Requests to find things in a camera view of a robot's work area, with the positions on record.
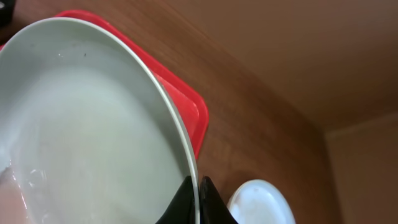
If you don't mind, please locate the red plastic tray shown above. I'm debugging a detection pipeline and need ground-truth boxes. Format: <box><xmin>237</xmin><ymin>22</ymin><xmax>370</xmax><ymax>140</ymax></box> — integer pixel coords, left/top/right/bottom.
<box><xmin>1</xmin><ymin>10</ymin><xmax>209</xmax><ymax>156</ymax></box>

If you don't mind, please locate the light blue plate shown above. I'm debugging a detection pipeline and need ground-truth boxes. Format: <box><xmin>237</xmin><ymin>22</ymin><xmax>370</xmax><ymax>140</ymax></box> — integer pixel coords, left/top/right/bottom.
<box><xmin>227</xmin><ymin>179</ymin><xmax>295</xmax><ymax>224</ymax></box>
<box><xmin>0</xmin><ymin>17</ymin><xmax>200</xmax><ymax>224</ymax></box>

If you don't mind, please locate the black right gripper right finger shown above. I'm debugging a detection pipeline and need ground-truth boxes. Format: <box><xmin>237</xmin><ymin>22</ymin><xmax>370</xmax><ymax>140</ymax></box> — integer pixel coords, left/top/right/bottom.
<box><xmin>199</xmin><ymin>176</ymin><xmax>238</xmax><ymax>224</ymax></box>

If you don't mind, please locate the light blue plate top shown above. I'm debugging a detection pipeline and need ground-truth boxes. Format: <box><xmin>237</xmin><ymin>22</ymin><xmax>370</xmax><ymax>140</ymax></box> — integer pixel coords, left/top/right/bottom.
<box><xmin>0</xmin><ymin>17</ymin><xmax>200</xmax><ymax>224</ymax></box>

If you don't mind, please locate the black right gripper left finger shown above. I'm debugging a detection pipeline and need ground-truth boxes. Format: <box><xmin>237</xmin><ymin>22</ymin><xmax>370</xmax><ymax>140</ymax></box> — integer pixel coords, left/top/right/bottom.
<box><xmin>155</xmin><ymin>176</ymin><xmax>195</xmax><ymax>224</ymax></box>

